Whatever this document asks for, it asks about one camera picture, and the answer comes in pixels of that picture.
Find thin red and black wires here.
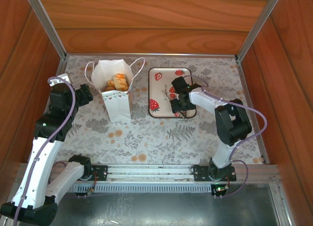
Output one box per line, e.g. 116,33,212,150
87,172,99,195

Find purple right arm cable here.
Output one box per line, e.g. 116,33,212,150
182,74,268,199

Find strawberry print square tray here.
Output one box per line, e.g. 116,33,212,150
148,67,197,118

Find grey metal base sheet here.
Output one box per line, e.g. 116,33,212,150
48,183,282,226

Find white slotted cable duct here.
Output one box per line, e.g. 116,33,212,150
70,183,213,194

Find small lit circuit board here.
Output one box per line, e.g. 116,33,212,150
211,183,230,199

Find aluminium frame rail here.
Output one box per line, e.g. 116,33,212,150
268,183,293,226

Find aluminium arm base rail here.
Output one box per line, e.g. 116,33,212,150
17,162,279,185

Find white paper bag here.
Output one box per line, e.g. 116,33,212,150
85,57,146,123

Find fake orange twisted bread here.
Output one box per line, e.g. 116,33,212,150
113,73,130,91

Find aluminium frame post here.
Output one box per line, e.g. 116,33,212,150
238,0,285,60
23,0,68,62

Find floral fern print tablecloth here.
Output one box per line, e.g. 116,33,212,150
55,55,266,165

